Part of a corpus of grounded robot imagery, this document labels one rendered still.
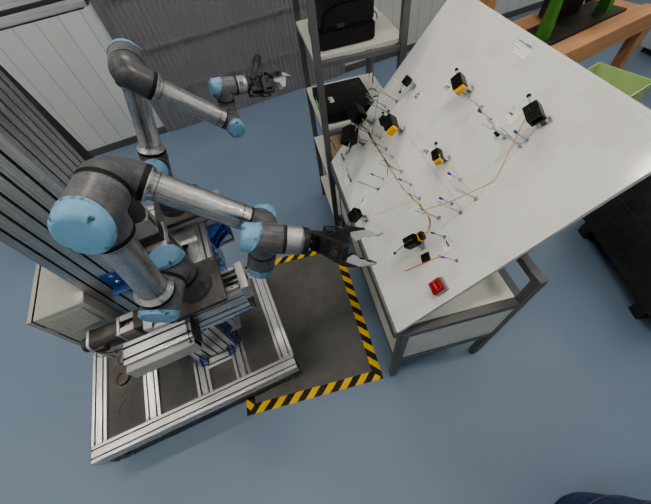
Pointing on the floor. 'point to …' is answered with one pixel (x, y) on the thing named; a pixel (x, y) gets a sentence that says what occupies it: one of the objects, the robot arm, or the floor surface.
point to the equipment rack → (385, 35)
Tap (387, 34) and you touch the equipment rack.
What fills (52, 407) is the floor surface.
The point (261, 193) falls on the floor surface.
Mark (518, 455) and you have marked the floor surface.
